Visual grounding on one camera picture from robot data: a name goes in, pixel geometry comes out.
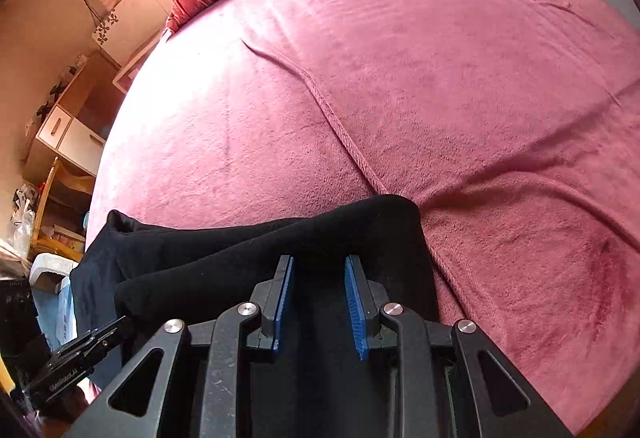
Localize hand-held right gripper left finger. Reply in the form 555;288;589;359
75;254;295;438

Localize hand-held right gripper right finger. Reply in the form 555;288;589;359
344;254;572;438

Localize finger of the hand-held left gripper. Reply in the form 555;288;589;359
60;314;135;361

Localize black pants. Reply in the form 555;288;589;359
69;194;442;391

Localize black box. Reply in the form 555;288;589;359
0;277;40;355

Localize white plastic stool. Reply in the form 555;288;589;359
29;251;77;295

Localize clear plastic bag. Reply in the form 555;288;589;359
9;185;39;255

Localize wooden chair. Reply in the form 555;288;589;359
29;156;97;265

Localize wooden cabinet with white doors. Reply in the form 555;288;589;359
22;50;124;190

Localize bed with pink sheet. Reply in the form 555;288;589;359
84;0;640;437

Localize white bedside table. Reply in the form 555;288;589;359
112;30;169;95

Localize grey and white headboard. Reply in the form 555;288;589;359
91;0;222;90

